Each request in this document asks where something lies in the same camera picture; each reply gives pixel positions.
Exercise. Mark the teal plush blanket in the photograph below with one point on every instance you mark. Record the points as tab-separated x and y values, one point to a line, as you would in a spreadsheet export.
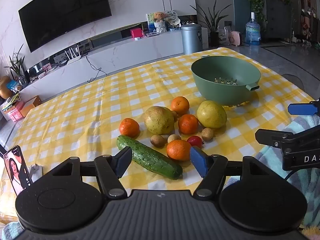
270	152

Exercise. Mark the small green potted plant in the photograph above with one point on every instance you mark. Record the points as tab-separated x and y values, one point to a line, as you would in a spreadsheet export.
17	65

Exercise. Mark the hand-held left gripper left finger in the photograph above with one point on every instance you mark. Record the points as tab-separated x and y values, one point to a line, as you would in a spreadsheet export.
123	162

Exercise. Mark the dark grey dresser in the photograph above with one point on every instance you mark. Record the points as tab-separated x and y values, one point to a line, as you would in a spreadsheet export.
277	17

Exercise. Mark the pink pig heater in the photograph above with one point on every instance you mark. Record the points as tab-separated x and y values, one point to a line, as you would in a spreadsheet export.
235	38

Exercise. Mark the orange box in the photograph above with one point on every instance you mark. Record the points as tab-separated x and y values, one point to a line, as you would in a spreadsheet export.
31	105

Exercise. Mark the small brown potato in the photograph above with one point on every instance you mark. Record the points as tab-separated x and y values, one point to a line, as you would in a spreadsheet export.
207	135

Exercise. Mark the green cucumber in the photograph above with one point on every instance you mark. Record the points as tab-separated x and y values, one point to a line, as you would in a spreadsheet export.
150	157

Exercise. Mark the black wall television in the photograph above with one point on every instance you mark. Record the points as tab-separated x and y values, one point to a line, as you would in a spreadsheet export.
65	12

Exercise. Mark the transparent grey chair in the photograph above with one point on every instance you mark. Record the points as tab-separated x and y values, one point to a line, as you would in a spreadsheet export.
292	80

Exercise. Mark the blue snack packet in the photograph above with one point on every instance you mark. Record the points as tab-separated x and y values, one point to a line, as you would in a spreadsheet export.
12	85

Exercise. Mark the red box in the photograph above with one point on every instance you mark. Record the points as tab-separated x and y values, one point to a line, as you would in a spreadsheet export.
137	33

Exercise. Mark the yellow checked tablecloth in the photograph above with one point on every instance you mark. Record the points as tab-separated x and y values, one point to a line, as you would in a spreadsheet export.
87	105

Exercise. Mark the white router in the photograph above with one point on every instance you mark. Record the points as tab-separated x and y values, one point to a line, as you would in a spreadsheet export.
73	58

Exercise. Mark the small red tomato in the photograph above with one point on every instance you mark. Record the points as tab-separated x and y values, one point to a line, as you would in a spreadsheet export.
195	141

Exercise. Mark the white phone stand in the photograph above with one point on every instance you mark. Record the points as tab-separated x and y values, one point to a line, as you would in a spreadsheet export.
36	171

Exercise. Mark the blue-grey round trash can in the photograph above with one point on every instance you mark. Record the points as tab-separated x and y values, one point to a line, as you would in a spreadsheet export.
191	40

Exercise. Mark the white marble TV cabinet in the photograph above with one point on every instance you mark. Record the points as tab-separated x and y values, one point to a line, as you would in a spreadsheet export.
130	55

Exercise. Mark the long-leaf potted plant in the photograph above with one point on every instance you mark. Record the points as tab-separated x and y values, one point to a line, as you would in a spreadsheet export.
213	22

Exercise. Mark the white plastic bag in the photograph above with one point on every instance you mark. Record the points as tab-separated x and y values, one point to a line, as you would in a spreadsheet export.
223	37

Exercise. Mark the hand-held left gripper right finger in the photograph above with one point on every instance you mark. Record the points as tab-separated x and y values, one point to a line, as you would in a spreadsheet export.
197	161

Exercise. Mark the blue water jug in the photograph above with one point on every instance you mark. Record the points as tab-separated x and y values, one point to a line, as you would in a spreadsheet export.
253	32

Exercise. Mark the green picture card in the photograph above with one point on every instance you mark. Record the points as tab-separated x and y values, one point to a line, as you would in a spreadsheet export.
150	21

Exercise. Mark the cluttered toy shelf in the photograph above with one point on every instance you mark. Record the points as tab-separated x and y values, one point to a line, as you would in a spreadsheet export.
306	22

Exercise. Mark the wall socket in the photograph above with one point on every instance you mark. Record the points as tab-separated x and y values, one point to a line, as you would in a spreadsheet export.
227	23

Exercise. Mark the pink box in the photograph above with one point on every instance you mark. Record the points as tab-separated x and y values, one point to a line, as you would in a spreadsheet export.
15	112

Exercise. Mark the orange mandarin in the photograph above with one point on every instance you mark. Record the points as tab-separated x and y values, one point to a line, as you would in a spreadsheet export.
188	124
180	105
129	127
178	150

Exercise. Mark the yellow lemon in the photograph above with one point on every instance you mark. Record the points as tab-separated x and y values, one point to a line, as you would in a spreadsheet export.
212	115

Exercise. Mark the brown teddy bear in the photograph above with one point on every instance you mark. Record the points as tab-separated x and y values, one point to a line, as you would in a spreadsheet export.
159	20

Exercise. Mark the round paper fan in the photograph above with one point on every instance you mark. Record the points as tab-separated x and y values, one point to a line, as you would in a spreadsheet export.
172	17

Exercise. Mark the smartphone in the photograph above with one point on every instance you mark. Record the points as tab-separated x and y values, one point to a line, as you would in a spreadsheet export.
17	170

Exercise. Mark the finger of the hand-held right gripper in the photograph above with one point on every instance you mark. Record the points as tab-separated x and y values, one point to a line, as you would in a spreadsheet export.
300	109
270	136

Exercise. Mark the green colander bowl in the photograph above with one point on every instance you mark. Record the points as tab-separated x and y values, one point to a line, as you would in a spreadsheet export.
217	90

